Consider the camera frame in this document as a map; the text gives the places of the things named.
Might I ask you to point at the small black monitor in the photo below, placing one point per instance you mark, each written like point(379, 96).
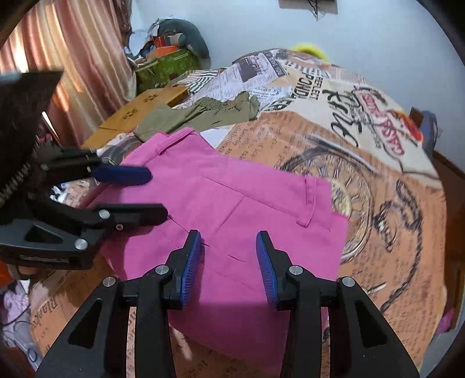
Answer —
point(298, 3)

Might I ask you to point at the yellow foam tube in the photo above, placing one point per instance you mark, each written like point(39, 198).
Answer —
point(308, 48)

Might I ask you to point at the pink striped curtain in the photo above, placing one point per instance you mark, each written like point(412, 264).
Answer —
point(87, 54)

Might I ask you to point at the olive green pants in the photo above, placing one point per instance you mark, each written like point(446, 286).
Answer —
point(189, 114)

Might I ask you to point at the grey plush pillow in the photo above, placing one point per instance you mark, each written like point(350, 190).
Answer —
point(192, 34)

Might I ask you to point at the cardboard box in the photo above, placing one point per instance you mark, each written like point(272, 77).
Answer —
point(145, 105)

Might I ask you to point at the pink pants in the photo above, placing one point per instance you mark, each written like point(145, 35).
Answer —
point(236, 203)

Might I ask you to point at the printed blanket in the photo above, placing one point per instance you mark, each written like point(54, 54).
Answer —
point(381, 225)

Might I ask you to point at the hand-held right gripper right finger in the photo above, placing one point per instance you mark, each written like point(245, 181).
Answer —
point(265, 270)

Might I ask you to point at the grey purple backpack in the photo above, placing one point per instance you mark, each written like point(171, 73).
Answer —
point(430, 129)

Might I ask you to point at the orange box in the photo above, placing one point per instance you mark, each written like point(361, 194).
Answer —
point(165, 49)

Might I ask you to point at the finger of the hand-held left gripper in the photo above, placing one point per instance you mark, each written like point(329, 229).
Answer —
point(138, 216)
point(123, 175)

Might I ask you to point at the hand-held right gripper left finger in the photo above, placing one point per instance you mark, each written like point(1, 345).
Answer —
point(190, 270)

